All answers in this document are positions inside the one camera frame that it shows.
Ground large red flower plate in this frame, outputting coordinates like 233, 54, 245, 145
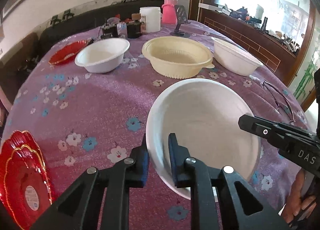
0, 129, 51, 230

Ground large white foam bowl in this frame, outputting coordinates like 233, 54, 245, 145
146, 78, 260, 199

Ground cream plastic bowl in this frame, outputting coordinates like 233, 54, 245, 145
142, 36, 215, 79

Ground small white foam bowl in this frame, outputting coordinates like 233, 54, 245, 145
74, 38, 130, 74

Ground person's right hand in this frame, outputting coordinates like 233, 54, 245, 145
281, 169, 316, 223

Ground eyeglasses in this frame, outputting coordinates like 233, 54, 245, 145
261, 81, 295, 124

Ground wooden cabinet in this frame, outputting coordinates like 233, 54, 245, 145
189, 0, 316, 86

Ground small red plate far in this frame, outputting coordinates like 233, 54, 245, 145
49, 39, 91, 66

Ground black phone stand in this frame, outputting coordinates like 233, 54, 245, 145
170, 5, 190, 38

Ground pink sleeved bottle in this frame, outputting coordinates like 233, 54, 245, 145
162, 0, 178, 24

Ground white plastic jar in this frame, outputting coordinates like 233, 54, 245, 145
139, 6, 161, 34

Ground black leather sofa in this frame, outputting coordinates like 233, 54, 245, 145
38, 0, 164, 55

